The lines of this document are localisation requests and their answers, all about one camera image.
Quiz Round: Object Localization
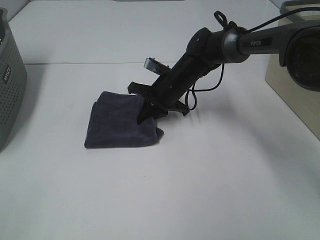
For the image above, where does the dark grey towel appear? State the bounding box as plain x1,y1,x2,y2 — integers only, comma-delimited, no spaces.
84,91,164,149

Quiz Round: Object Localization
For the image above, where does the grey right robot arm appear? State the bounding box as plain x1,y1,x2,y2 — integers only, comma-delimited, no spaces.
128,20,320,124

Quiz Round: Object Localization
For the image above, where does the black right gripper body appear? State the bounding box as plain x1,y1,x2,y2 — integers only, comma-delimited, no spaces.
127,53,209,116

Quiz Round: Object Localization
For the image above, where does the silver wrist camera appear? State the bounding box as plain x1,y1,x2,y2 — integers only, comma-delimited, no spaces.
143,57,171,76

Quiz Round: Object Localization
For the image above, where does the grey perforated plastic basket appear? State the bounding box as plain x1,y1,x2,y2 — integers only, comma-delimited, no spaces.
0,7,27,149

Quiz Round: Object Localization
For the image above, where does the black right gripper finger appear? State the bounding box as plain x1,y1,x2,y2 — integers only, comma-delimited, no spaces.
136,99,168,125

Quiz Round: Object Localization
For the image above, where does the beige box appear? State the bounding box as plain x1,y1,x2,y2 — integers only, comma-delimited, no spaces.
264,0,320,141

